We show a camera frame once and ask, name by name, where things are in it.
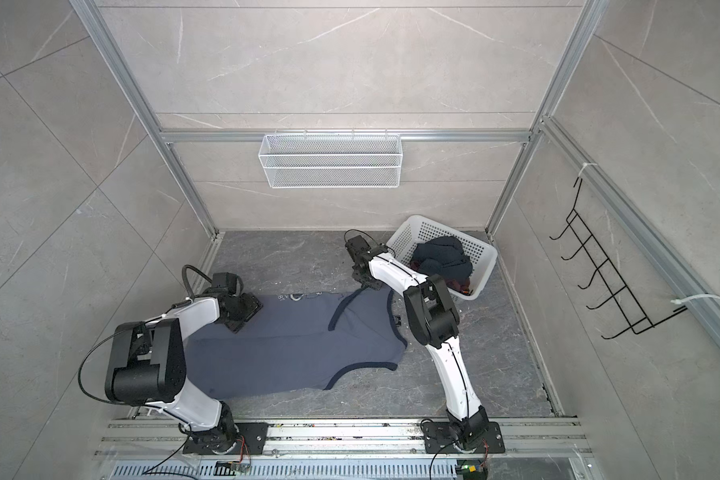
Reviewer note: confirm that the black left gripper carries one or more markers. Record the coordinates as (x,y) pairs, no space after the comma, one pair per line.
(253,306)

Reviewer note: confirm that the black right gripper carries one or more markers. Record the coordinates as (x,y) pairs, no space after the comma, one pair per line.
(374,285)

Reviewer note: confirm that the blue-grey tank top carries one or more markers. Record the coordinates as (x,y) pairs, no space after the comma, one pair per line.
(297,342)

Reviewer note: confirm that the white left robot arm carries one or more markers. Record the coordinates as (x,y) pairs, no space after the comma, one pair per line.
(147,367)

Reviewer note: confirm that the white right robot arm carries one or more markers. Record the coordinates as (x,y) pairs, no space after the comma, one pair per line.
(433,320)

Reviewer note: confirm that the dark navy tank top pile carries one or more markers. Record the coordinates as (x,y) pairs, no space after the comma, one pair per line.
(444,249)

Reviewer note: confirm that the white plastic laundry basket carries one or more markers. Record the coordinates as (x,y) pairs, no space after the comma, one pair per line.
(418,229)

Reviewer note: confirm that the red garment in basket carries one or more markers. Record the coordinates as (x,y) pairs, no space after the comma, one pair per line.
(455,274)

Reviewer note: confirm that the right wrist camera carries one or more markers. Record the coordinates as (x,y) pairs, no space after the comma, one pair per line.
(358,248)

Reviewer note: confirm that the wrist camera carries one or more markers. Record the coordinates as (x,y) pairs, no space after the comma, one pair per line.
(227,283)
(358,248)

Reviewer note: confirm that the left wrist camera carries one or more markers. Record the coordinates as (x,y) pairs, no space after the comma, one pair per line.
(227,283)

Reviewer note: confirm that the white wire mesh wall basket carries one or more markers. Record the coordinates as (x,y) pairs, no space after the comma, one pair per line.
(331,160)

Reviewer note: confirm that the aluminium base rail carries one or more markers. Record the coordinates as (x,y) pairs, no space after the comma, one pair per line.
(146,438)

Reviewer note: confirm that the grey slotted cable duct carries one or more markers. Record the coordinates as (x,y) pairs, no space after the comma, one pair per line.
(294,469)

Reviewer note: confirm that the black wire hook rack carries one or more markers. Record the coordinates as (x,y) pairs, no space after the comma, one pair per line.
(606,273)

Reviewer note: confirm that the white cable tie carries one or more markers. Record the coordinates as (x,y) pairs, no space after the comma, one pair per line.
(687,299)

